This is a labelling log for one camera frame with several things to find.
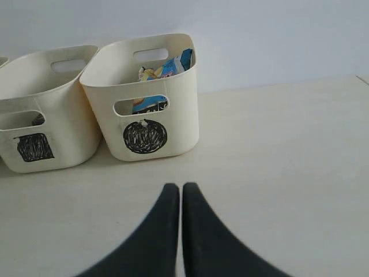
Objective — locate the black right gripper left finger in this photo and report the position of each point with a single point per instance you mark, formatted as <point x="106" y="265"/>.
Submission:
<point x="151" y="248"/>

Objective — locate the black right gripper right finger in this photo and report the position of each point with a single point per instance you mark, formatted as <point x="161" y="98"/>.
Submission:
<point x="210" y="248"/>

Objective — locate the blue black noodle packet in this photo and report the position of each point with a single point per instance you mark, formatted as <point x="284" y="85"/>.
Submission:
<point x="172" y="67"/>

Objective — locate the purple drink carton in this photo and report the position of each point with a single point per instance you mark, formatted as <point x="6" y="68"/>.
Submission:
<point x="38" y="120"/>

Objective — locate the right cream bin circle mark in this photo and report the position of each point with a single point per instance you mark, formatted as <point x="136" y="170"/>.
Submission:
<point x="143" y="93"/>

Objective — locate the middle cream bin square mark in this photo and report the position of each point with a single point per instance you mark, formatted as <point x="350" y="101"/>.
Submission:
<point x="30" y="86"/>

